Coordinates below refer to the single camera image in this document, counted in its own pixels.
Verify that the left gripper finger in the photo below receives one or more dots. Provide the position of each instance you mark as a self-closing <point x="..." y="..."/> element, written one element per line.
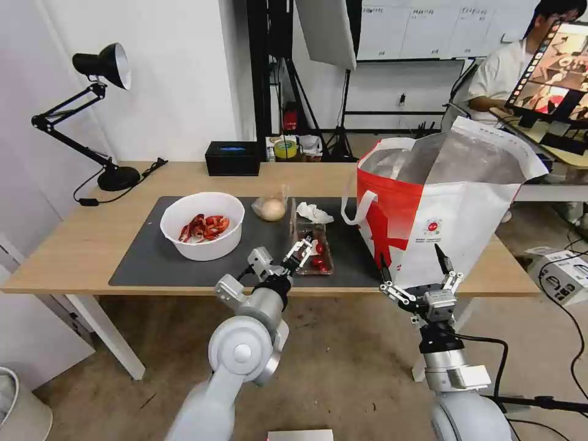
<point x="305" y="258"/>
<point x="297" y="249"/>

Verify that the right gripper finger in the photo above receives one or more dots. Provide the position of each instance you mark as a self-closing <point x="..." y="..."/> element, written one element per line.
<point x="446" y="268"/>
<point x="395" y="290"/>

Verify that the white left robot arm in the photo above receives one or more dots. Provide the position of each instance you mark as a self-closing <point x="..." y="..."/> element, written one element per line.
<point x="248" y="353"/>

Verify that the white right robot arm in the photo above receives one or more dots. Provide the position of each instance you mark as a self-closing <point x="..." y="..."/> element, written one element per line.
<point x="452" y="370"/>

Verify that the beige bun in clear bag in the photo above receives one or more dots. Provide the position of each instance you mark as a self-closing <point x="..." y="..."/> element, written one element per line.
<point x="271" y="209"/>

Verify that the red white takeout bag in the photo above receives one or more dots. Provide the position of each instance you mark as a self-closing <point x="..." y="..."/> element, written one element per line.
<point x="459" y="206"/>

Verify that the red cherry tomato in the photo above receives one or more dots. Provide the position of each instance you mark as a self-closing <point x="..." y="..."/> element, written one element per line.
<point x="320" y="248"/>

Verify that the clear plastic food container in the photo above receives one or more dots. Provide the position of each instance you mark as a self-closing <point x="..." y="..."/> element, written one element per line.
<point x="321" y="234"/>

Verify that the crumpled white tissue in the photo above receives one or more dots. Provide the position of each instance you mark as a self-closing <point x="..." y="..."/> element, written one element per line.
<point x="312" y="212"/>

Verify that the white round bowl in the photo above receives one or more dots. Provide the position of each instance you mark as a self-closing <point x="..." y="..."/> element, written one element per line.
<point x="206" y="245"/>

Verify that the red crayfish shells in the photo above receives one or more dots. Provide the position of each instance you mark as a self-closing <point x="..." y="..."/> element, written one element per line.
<point x="206" y="227"/>

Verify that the yellow green tape roll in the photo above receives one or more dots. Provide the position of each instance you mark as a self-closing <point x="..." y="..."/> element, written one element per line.
<point x="285" y="149"/>

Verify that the black tissue box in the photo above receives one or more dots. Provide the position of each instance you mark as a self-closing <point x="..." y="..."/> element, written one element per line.
<point x="232" y="163"/>

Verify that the printed cardboard box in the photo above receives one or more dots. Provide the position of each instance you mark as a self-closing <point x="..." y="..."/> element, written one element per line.
<point x="565" y="275"/>

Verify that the black stand leg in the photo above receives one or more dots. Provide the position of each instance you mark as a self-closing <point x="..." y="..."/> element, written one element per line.
<point x="542" y="401"/>

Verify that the black light stand tripod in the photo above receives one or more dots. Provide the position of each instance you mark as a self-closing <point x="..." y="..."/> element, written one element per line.
<point x="341" y="133"/>

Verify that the red black canister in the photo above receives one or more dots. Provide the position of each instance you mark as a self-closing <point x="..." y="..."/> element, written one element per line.
<point x="291" y="119"/>

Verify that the dark grey table mat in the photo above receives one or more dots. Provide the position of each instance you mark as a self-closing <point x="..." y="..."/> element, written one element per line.
<point x="147" y="257"/>

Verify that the robot front shell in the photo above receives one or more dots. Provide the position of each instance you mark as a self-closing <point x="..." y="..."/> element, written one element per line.
<point x="301" y="435"/>

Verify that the black metal rack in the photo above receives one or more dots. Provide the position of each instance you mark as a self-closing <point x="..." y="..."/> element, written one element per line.
<point x="259" y="69"/>

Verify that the black desk lamp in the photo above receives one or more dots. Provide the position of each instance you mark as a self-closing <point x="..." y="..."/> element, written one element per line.
<point x="117" y="177"/>

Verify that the person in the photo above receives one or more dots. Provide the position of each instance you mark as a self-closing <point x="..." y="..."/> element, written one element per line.
<point x="498" y="73"/>

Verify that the white softbox light panel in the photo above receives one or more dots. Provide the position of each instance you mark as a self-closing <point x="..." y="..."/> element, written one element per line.
<point x="328" y="32"/>

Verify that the tilted computer monitor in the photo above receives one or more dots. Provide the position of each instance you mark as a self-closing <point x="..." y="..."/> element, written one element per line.
<point x="556" y="69"/>

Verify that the whiteboard with papers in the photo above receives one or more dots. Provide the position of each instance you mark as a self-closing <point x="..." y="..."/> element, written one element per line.
<point x="422" y="27"/>

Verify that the white waste bin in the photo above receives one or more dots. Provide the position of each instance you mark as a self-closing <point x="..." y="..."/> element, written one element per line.
<point x="23" y="409"/>

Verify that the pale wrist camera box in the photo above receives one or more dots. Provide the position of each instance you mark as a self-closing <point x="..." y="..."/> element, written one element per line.
<point x="260" y="262"/>
<point x="440" y="305"/>

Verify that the wall socket with plug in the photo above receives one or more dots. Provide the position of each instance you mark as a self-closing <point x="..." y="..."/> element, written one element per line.
<point x="402" y="99"/>

